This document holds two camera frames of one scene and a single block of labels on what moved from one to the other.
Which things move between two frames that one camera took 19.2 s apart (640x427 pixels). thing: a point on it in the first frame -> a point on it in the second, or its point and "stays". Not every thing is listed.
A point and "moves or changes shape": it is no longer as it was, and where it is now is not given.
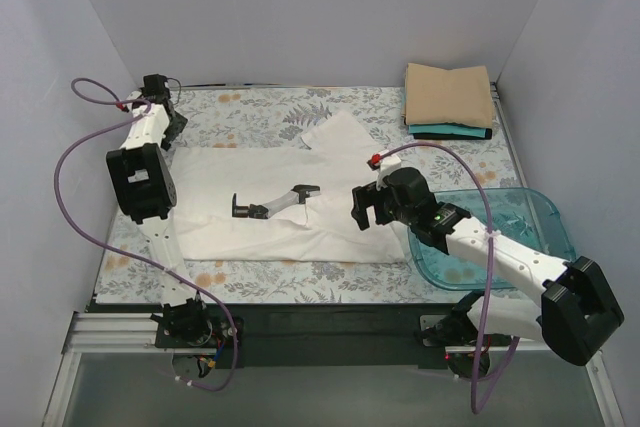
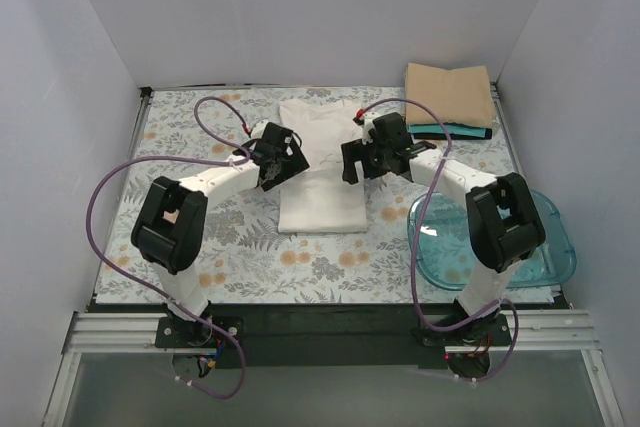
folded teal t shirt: (447, 129) stays
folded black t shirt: (488, 135) stays
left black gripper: (175, 124) -> (288, 164)
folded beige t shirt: (459, 95) stays
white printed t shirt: (334, 155) moves or changes shape
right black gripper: (368, 204) -> (360, 158)
